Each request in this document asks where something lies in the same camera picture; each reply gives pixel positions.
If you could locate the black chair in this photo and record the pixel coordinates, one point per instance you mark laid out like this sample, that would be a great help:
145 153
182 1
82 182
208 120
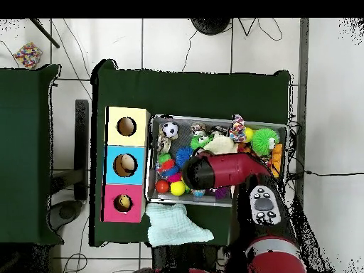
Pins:
81 148

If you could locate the clear mesh bin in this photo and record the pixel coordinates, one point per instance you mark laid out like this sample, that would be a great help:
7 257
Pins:
149 170

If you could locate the black round stand base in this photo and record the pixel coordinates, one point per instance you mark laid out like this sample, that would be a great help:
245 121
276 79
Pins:
210 24

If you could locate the red ball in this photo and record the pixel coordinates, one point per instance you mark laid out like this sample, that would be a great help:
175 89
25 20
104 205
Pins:
162 186

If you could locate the cream waffle cloth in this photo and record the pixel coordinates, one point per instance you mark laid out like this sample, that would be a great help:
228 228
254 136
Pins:
219 145

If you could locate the purple spiky ball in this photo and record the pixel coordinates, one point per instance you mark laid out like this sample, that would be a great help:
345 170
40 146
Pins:
220 193

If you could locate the yellow-green ball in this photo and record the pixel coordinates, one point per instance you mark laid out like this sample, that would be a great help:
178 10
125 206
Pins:
177 188

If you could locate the yellow tennis ball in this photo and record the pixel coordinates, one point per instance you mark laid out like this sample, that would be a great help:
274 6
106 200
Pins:
248 134

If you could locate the small soccer ball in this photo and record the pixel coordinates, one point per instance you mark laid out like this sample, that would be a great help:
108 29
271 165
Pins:
169 129

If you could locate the multicoloured patterned cloth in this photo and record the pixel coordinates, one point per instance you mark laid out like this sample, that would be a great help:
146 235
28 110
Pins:
237 128

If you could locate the mint green cloth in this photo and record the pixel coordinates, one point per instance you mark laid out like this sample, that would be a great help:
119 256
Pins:
170 224

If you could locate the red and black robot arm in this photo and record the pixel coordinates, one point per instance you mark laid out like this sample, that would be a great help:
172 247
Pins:
227 169

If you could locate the dark green tablecloth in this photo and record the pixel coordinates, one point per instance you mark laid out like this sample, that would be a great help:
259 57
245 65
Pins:
170 91
25 153

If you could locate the black rod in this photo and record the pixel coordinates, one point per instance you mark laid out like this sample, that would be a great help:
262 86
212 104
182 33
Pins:
44 33

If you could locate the multicoloured patterned object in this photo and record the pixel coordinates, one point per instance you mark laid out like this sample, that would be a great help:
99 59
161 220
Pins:
27 55

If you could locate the yellow plush toy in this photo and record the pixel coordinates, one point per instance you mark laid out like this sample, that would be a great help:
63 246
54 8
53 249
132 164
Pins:
124 201

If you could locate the wooden box with three holes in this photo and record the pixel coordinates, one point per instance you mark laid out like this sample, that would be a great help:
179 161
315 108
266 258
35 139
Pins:
138 170

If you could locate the large blue spiky ball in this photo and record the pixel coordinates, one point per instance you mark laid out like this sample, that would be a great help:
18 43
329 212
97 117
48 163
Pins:
183 156

